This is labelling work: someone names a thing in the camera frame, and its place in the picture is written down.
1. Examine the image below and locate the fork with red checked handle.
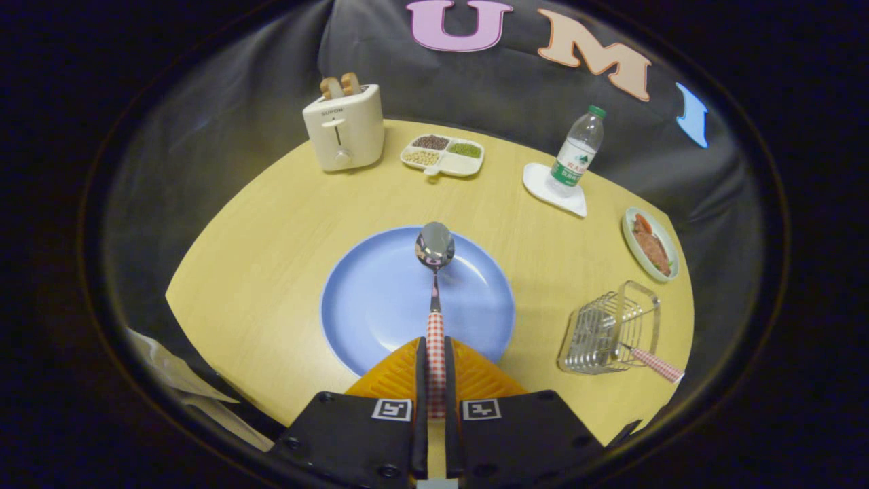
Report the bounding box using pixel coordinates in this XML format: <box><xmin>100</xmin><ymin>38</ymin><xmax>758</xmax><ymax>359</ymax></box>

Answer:
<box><xmin>619</xmin><ymin>343</ymin><xmax>686</xmax><ymax>384</ymax></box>

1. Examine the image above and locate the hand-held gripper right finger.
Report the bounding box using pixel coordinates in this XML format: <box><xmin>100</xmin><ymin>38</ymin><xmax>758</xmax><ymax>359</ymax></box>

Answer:
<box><xmin>443</xmin><ymin>336</ymin><xmax>606</xmax><ymax>489</ymax></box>

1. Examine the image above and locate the white toaster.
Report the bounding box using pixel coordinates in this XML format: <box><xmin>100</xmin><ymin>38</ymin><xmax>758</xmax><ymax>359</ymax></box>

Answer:
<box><xmin>302</xmin><ymin>83</ymin><xmax>386</xmax><ymax>173</ymax></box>

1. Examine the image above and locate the metal wire cutlery basket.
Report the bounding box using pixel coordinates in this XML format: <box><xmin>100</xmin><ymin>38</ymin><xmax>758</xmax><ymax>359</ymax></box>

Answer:
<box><xmin>557</xmin><ymin>280</ymin><xmax>662</xmax><ymax>376</ymax></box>

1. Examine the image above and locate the white square coaster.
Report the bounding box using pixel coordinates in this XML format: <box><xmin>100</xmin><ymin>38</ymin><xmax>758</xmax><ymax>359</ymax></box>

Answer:
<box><xmin>522</xmin><ymin>162</ymin><xmax>589</xmax><ymax>219</ymax></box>

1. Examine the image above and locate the pale crumpled cloth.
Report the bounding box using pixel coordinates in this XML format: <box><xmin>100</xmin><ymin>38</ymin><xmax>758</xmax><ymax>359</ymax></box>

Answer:
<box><xmin>126</xmin><ymin>328</ymin><xmax>277</xmax><ymax>454</ymax></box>

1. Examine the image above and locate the white divided tray of beans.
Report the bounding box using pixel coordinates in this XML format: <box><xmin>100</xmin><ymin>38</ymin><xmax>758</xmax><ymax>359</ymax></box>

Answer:
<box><xmin>399</xmin><ymin>134</ymin><xmax>486</xmax><ymax>179</ymax></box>

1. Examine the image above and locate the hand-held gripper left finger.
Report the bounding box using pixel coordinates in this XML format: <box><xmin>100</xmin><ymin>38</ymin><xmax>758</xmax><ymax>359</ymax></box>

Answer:
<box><xmin>268</xmin><ymin>336</ymin><xmax>430</xmax><ymax>489</ymax></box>

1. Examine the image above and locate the spoon with red checked handle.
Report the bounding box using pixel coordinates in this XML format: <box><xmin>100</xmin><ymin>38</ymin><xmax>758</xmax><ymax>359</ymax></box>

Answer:
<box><xmin>415</xmin><ymin>221</ymin><xmax>457</xmax><ymax>420</ymax></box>

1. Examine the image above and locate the blue round plate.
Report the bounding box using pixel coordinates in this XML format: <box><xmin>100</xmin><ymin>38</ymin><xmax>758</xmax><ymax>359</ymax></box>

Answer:
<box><xmin>320</xmin><ymin>226</ymin><xmax>517</xmax><ymax>378</ymax></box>

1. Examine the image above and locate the clear water bottle green cap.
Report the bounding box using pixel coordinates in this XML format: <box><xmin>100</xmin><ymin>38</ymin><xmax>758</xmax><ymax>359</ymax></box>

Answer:
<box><xmin>549</xmin><ymin>105</ymin><xmax>608</xmax><ymax>199</ymax></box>

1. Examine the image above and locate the green plate of meat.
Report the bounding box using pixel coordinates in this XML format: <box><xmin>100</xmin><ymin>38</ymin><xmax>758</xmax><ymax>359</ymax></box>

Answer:
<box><xmin>621</xmin><ymin>207</ymin><xmax>680</xmax><ymax>284</ymax></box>

